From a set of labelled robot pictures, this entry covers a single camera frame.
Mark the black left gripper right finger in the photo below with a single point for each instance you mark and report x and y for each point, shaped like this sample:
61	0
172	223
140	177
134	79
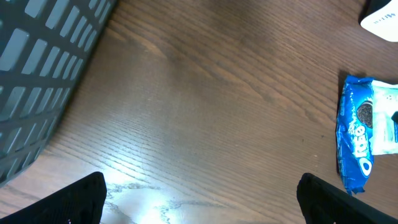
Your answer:
321	202

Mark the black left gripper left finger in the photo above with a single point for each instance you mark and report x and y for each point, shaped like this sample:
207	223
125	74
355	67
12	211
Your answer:
79	202

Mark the blue snack bar wrapper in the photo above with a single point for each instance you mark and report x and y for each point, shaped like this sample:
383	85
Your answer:
354	130

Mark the teal packet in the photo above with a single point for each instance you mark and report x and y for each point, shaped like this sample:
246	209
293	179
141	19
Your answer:
384	139

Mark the white barcode scanner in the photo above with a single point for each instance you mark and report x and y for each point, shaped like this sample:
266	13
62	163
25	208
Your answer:
379	17

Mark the dark grey plastic basket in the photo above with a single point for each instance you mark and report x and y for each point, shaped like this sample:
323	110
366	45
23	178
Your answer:
45	46

